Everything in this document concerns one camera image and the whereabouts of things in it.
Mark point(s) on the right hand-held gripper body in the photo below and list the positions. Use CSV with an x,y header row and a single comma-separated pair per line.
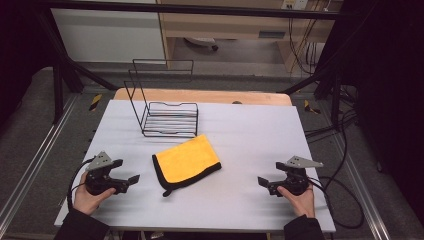
x,y
295,181

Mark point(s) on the white wall socket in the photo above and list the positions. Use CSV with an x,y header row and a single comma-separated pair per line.
x,y
295,4

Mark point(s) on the person's left hand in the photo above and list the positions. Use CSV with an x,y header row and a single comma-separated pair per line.
x,y
85,200

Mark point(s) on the white cabinet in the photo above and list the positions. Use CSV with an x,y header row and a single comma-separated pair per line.
x,y
106,36

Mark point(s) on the dark curtain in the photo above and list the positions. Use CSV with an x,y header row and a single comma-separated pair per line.
x,y
20,50
390,83

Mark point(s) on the chair base with caster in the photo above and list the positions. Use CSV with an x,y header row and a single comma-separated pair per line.
x,y
201,41

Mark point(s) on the yellow cloth with black trim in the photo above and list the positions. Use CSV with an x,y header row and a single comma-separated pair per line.
x,y
186,160

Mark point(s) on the aluminium floor rail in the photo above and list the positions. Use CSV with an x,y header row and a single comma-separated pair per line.
x,y
361,186
40,150

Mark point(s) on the light wooden desk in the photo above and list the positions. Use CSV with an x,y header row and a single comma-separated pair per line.
x,y
233,28

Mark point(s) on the black horizontal frame bar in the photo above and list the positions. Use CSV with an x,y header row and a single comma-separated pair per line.
x,y
200,9

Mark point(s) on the wooden table board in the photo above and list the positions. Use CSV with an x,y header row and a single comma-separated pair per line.
x,y
206,96

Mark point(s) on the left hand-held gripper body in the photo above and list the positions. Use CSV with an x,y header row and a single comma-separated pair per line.
x,y
100,181

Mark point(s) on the black metal frame stand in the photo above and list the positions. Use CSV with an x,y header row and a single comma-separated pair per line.
x,y
335,86
60,86

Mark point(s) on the yellow black tape strip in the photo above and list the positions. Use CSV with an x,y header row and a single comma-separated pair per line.
x,y
310,107
95,102

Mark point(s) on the person's right hand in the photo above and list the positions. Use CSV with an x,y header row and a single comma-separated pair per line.
x,y
303,203

